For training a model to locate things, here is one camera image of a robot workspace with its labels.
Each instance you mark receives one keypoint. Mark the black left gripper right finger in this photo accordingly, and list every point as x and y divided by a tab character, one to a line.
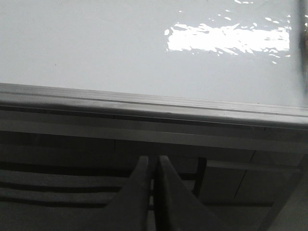
176	208

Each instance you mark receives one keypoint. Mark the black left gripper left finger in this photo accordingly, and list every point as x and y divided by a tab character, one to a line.
129	209

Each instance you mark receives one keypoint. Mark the grey slatted chair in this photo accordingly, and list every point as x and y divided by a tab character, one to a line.
59	183

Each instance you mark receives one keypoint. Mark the white whiteboard with aluminium frame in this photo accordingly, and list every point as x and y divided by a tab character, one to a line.
220	61

